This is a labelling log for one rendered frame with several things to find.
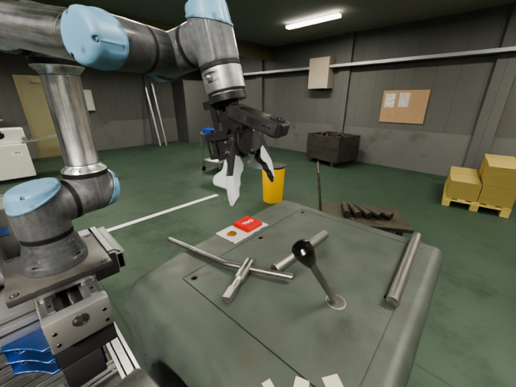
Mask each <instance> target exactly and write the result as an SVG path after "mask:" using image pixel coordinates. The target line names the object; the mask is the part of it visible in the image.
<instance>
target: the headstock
mask: <svg viewBox="0 0 516 387"><path fill-rule="evenodd" d="M251 217H252V218H254V219H256V220H259V221H261V222H264V223H266V224H269V225H268V226H266V227H264V228H263V229H261V230H258V231H257V232H255V233H253V234H252V235H250V236H248V237H247V238H245V239H243V240H241V241H240V242H238V243H232V242H230V241H229V240H227V239H225V238H223V237H221V236H219V235H217V234H216V235H214V236H212V237H211V238H209V239H207V240H205V241H203V242H202V243H199V244H197V245H196V246H194V247H196V248H197V249H199V250H202V251H205V252H207V253H210V254H212V255H214V256H217V257H219V258H221V259H223V260H226V261H230V262H234V263H241V264H242V263H243V261H244V260H245V259H246V258H250V259H252V260H253V262H254V264H253V266H257V267H261V268H265V269H269V270H271V265H272V264H274V263H275V262H276V261H278V260H280V259H281V258H283V257H284V256H285V255H287V254H288V253H290V252H291V251H292V246H293V244H294V243H295V242H296V241H298V240H302V239H304V240H309V239H311V238H312V237H314V236H315V235H316V234H318V233H320V232H321V231H323V230H325V231H327V233H328V234H329V236H328V238H326V239H325V240H324V241H322V242H321V243H320V244H318V245H317V246H315V247H314V250H315V254H316V265H317V266H318V267H319V270H320V271H321V273H322V275H323V276H324V277H325V279H326V281H327V283H328V284H329V286H330V287H331V289H332V291H333V292H334V294H337V295H339V296H341V297H342V298H343V299H344V300H345V301H346V307H345V308H344V309H341V310H336V309H332V308H330V307H329V306H328V305H327V304H326V297H327V294H326V292H325V291H324V289H323V288H322V287H321V285H320V284H319V281H318V280H317V278H316V277H315V276H314V274H313V272H312V271H311V269H310V268H308V267H306V266H304V265H303V264H301V262H299V261H298V260H296V261H295V262H294V263H292V264H290V265H289V266H288V267H287V268H285V269H284V270H282V271H281V272H285V273H292V274H293V279H292V280H291V279H284V278H279V277H275V276H268V275H264V274H260V273H254V272H249V274H248V276H247V277H246V279H245V281H244V282H243V284H242V285H240V286H239V287H238V289H237V291H236V295H235V296H234V298H233V300H232V302H231V303H230V304H229V303H224V302H223V295H224V293H225V292H226V291H227V289H228V287H229V286H231V285H232V283H233V278H234V276H235V274H236V273H237V271H238V269H234V268H230V267H227V266H223V265H221V264H219V263H216V262H214V261H212V260H209V259H207V258H205V257H203V256H200V255H198V254H196V253H193V252H191V251H189V250H187V251H185V252H183V253H182V254H180V255H178V256H176V257H174V258H173V259H171V260H169V261H167V262H166V263H163V264H162V265H160V266H158V267H157V268H155V269H153V270H151V271H150V272H148V273H145V274H144V275H143V276H141V277H140V278H139V279H138V280H137V281H136V282H135V283H134V284H133V286H132V287H131V288H130V290H129V292H128V294H127V298H126V302H125V309H126V313H127V318H128V322H129V324H130V328H131V333H132V336H133V340H134V344H135V348H136V351H137V357H138V359H139V363H140V366H141V369H143V370H145V371H146V372H147V373H148V374H149V375H150V376H151V377H152V378H153V379H154V380H155V381H156V382H157V384H158V385H159V386H160V387H161V386H162V385H163V384H164V383H165V382H166V381H167V380H170V381H173V382H175V383H176V384H178V385H179V386H180V387H263V385H262V383H263V382H265V381H266V380H268V379H270V380H271V382H272V384H273V386H274V387H293V386H294V382H295V379H296V376H298V377H300V378H302V379H305V380H308V381H309V387H326V386H325V384H324V382H323V380H322V378H323V377H327V376H329V375H335V374H337V375H338V377H339V379H340V381H341V383H342V385H343V387H407V385H408V382H409V377H410V375H411V371H412V367H413V364H414V361H415V356H416V353H417V350H418V345H419V343H420V339H421V337H422V332H423V329H424V326H425V321H426V318H427V315H428V311H429V307H430V305H431V301H432V297H433V294H434V291H435V286H436V283H437V280H438V275H439V273H440V269H441V267H442V262H443V254H442V252H441V250H439V249H438V248H436V247H434V246H430V245H428V244H425V243H421V242H420V244H419V247H418V251H417V253H416V256H415V260H414V263H413V265H412V269H411V272H410V274H409V277H408V281H407V283H406V286H405V290H404V293H403V295H402V299H401V302H400V304H399V306H397V307H392V306H390V305H389V304H388V303H387V302H386V301H385V298H386V296H387V294H388V292H389V289H390V286H391V285H392V281H393V280H394V277H395V274H396V272H397V270H398V268H399V264H400V263H401V261H402V258H403V255H404V253H405V250H406V248H407V246H408V244H409V241H410V239H409V238H405V237H403V236H399V235H396V234H394V233H389V232H386V231H384V230H379V229H376V228H374V227H370V226H367V225H364V224H361V223H357V222H355V221H351V220H347V219H345V218H342V217H338V216H335V215H332V214H330V213H325V212H322V211H320V210H316V209H313V208H310V207H306V206H303V205H301V204H297V203H294V202H291V201H288V200H283V201H281V202H279V203H277V204H275V205H273V206H271V207H269V208H267V209H265V210H263V211H261V212H259V213H257V214H255V215H252V216H251ZM140 336H141V337H140ZM138 337H139V338H138ZM143 343H144V344H143ZM141 344H142V345H141ZM144 354H146V355H144ZM145 362H146V364H145ZM147 367H148V368H147Z"/></svg>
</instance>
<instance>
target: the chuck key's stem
mask: <svg viewBox="0 0 516 387"><path fill-rule="evenodd" d="M253 264H254V262H253V260H252V259H250V258H246V259H245V260H244V261H243V263H242V265H241V266H240V268H239V269H238V271H237V272H236V274H235V276H234V278H233V283H232V285H231V286H229V287H228V289H227V291H226V292H225V293H224V295H223V302H224V303H229V304H230V303H231V302H232V300H233V298H234V296H235V295H236V293H237V289H238V287H239V286H240V285H242V284H243V282H244V281H245V279H246V277H247V276H248V274H249V272H250V266H253Z"/></svg>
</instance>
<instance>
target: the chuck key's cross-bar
mask: <svg viewBox="0 0 516 387"><path fill-rule="evenodd" d="M167 241H168V242H171V243H173V244H176V245H178V246H180V247H183V248H184V249H186V250H189V251H191V252H193V253H196V254H198V255H200V256H203V257H205V258H207V259H209V260H212V261H214V262H216V263H219V264H221V265H223V266H227V267H230V268H234V269H239V268H240V266H241V265H242V264H241V263H234V262H230V261H226V260H223V259H221V258H219V257H217V256H214V255H212V254H210V253H207V252H205V251H202V250H199V249H197V248H196V247H193V246H191V245H188V244H186V243H183V242H181V241H179V240H176V239H174V238H172V237H168V239H167ZM250 272H254V273H260V274H264V275H268V276H275V277H279V278H284V279H288V280H292V279H293V274H292V273H285V272H280V271H276V270H269V269H265V268H261V267H257V266H250Z"/></svg>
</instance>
